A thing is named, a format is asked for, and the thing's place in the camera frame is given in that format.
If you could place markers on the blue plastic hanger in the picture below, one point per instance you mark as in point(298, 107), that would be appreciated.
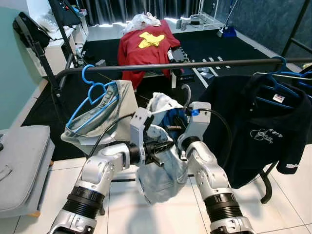
point(84, 74)
point(285, 63)

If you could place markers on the black curtain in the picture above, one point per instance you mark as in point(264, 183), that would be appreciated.
point(146, 9)

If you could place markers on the blue broom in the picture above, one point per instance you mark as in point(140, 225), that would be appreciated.
point(228, 33)

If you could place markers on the grey shorts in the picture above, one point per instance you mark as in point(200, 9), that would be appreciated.
point(122, 102)

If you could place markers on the black bag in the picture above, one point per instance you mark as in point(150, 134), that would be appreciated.
point(68, 12)

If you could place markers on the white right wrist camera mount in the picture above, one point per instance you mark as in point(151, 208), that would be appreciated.
point(197, 122)

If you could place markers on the black polo shirt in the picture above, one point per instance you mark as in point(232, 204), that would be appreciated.
point(253, 146)

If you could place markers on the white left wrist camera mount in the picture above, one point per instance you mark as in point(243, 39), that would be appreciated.
point(140, 122)

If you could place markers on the light blue denim shorts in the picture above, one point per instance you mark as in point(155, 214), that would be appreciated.
point(161, 180)

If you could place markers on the black metal clothes rack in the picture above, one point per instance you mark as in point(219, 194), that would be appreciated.
point(219, 63)

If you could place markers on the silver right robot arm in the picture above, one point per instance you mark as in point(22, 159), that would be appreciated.
point(204, 165)

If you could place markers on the white plastic bag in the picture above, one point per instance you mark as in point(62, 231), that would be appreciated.
point(144, 20)

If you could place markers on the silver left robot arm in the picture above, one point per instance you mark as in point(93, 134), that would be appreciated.
point(97, 168)

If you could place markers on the black metal pole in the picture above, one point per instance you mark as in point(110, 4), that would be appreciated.
point(297, 29)
point(58, 24)

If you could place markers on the black backpack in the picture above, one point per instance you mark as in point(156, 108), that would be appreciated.
point(29, 29)

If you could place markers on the red cloth with yellow star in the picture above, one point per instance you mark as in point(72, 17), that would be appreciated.
point(141, 56)

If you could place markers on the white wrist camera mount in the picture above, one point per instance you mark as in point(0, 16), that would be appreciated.
point(140, 122)
point(197, 122)

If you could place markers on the white cabinet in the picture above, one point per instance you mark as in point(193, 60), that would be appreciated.
point(56, 53)

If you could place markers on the black equipment box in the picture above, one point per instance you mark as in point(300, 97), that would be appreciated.
point(180, 63)

